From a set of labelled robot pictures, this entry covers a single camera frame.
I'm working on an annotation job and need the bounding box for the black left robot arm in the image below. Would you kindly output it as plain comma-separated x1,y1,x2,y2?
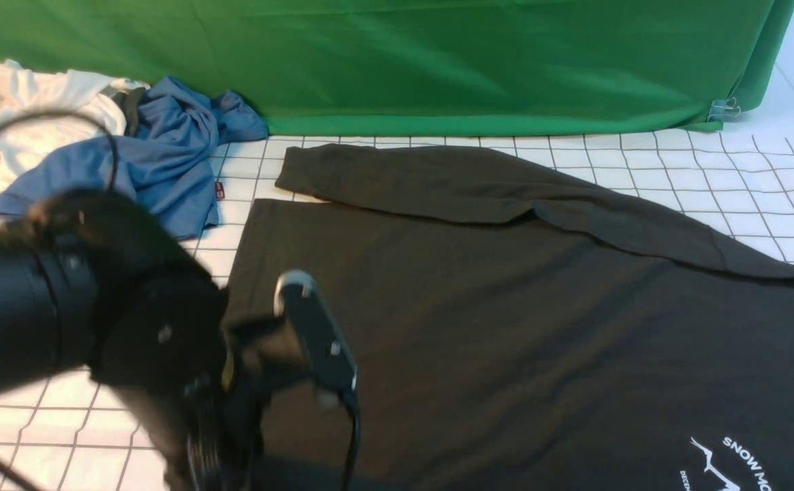
0,190,301,490

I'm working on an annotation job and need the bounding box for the white t-shirt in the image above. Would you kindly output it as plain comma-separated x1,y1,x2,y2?
0,60,149,193

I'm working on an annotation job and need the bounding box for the blue t-shirt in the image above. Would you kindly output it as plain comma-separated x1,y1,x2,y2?
0,76,269,240

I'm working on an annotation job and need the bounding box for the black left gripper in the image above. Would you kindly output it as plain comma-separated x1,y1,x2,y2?
144,321,307,490

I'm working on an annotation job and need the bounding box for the green backdrop cloth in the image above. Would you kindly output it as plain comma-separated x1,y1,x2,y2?
0,1,794,136

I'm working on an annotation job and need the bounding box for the gray long-sleeved shirt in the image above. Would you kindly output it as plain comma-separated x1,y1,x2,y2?
224,144,794,490

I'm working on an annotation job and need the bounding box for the white grid table cloth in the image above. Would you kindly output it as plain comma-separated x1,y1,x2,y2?
0,130,794,491

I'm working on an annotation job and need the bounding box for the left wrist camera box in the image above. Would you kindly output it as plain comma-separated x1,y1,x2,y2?
274,269,357,411

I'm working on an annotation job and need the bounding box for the metal binder clip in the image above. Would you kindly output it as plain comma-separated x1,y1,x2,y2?
706,97,742,123

